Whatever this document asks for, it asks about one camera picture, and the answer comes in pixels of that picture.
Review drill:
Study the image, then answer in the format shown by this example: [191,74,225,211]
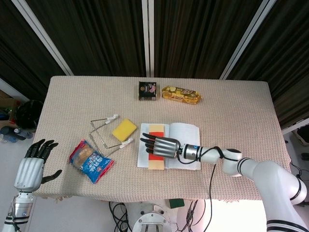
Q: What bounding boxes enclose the yellow cracker package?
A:
[161,85,203,105]

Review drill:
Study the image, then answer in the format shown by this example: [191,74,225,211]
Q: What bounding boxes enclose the blue water bottles pack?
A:
[0,127,34,144]

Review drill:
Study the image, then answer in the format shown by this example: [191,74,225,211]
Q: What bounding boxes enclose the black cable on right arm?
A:
[178,145,225,232]

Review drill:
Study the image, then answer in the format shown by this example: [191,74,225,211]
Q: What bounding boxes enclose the white paper card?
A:
[147,124,167,170]

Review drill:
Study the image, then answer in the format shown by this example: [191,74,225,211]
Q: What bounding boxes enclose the brown cardboard box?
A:
[0,89,19,129]

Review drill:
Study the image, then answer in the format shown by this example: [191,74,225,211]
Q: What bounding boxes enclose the green block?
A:
[169,198,185,209]

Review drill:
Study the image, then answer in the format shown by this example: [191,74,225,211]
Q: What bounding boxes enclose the black curtain panel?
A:
[153,0,264,79]
[228,0,309,130]
[25,0,147,77]
[0,0,67,102]

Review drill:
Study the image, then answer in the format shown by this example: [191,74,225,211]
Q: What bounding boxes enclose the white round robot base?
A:
[132,203,174,232]

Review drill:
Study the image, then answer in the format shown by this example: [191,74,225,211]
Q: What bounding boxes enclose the black round helmet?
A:
[15,100,44,130]

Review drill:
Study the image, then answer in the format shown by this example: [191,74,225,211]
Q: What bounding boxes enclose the yellow sponge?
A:
[111,118,138,143]

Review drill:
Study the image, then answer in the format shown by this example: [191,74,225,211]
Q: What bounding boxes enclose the blue red snack bag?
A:
[69,139,114,185]

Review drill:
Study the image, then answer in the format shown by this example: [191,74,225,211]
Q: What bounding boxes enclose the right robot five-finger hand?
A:
[140,132,182,159]

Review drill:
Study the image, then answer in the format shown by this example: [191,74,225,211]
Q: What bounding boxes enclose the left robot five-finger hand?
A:
[14,139,63,193]

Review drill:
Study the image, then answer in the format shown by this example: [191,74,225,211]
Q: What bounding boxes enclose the beige woven tablecloth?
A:
[31,76,298,203]

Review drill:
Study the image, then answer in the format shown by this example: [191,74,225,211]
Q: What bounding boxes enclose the open lined notebook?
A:
[137,122,201,171]

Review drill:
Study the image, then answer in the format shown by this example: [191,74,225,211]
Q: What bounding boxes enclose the small black box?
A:
[138,81,159,101]

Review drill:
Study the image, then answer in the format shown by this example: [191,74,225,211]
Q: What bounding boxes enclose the black floor cable bundle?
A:
[108,202,132,232]

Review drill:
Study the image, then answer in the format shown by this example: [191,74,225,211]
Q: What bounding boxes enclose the black bin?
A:
[295,125,309,145]

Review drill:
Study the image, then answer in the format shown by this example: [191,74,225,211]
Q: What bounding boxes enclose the white frame pole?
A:
[11,0,74,76]
[219,0,278,80]
[141,0,155,78]

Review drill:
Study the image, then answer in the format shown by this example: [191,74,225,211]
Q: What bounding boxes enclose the metal wire stand white clips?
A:
[88,113,134,158]

